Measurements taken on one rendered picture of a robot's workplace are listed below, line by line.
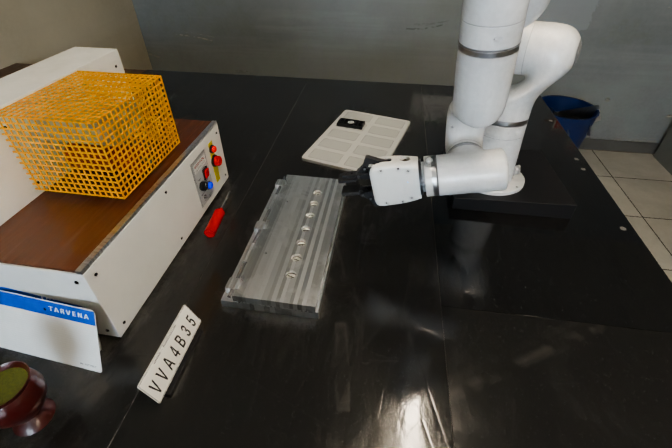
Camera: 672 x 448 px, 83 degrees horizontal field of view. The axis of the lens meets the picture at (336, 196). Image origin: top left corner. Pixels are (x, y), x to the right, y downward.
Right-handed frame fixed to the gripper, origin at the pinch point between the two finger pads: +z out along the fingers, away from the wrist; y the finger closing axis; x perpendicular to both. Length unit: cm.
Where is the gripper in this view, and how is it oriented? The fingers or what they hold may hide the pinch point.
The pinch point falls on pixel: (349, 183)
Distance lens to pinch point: 82.5
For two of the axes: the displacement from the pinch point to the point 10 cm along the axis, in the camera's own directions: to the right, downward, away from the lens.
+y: 2.2, 7.9, 5.7
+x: 1.6, -6.0, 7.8
